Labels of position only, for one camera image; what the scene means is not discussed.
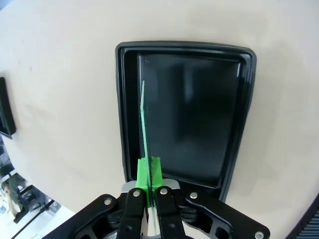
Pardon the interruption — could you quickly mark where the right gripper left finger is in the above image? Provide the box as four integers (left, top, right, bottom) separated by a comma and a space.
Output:
42, 157, 150, 239

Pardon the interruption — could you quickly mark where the green printed circuit board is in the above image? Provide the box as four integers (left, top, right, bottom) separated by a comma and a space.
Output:
141, 80, 161, 236

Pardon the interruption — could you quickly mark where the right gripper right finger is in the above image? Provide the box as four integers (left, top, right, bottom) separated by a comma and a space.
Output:
150, 156, 271, 239

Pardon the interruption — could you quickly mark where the black plastic ESD tray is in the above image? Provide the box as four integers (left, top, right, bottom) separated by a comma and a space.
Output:
115, 41, 258, 202

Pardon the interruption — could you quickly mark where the black slotted board rack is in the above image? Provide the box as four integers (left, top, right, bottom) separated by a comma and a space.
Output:
0, 76, 17, 139

